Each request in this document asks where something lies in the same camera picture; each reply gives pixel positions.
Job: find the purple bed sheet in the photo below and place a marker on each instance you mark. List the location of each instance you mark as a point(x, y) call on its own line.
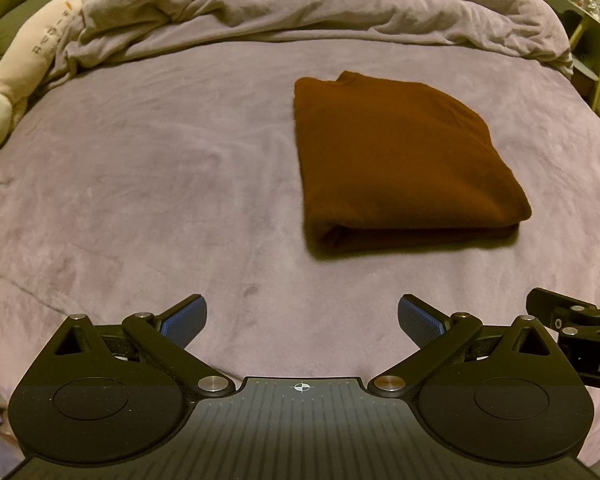
point(130, 200)

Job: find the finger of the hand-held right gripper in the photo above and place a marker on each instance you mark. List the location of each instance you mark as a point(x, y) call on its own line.
point(555, 306)

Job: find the purple duvet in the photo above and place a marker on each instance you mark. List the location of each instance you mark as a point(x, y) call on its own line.
point(330, 15)

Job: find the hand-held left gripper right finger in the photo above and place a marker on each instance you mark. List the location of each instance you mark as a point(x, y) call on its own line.
point(420, 321)

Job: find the long beige plush toy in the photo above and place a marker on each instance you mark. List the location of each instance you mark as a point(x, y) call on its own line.
point(30, 55)

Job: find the rust brown sweater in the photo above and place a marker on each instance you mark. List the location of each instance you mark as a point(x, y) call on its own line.
point(395, 160)

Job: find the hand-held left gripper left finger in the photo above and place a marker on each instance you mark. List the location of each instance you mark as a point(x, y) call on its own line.
point(184, 321)

